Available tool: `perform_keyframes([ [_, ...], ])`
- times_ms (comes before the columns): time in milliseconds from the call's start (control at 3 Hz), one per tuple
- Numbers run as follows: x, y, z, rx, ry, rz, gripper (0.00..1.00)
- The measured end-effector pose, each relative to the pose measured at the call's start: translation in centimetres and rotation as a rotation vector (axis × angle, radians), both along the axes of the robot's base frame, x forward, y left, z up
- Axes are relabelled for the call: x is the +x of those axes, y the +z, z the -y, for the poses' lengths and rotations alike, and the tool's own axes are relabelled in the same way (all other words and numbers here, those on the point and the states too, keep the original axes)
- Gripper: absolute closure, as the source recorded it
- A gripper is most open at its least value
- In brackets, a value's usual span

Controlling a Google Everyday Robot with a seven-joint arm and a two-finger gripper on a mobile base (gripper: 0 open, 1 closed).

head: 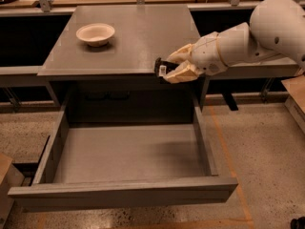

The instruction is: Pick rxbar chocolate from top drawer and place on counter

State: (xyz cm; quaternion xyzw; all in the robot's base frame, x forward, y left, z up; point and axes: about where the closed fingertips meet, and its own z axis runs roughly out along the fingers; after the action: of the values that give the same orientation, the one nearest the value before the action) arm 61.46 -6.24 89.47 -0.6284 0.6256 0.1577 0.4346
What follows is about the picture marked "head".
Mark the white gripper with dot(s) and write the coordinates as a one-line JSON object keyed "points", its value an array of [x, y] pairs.
{"points": [[205, 55]]}

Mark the black rxbar chocolate bar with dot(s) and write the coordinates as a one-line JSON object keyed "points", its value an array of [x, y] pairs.
{"points": [[161, 67]]}

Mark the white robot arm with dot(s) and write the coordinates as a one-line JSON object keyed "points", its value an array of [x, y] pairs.
{"points": [[276, 29]]}

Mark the grey cabinet with counter top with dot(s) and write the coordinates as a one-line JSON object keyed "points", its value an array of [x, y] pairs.
{"points": [[116, 83]]}

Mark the grey open top drawer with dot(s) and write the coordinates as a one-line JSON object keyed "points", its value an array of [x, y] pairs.
{"points": [[103, 167]]}

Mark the white paper bowl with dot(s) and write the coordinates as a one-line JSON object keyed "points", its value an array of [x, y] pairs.
{"points": [[95, 35]]}

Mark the cardboard box right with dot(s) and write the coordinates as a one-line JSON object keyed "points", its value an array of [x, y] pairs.
{"points": [[295, 102]]}

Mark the cardboard box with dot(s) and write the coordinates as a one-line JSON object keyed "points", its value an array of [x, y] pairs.
{"points": [[9, 177], [295, 102]]}

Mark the black caster wheel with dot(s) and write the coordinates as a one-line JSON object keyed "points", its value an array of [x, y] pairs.
{"points": [[298, 223]]}

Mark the cardboard box left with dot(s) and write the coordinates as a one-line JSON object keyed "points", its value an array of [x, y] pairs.
{"points": [[9, 177]]}

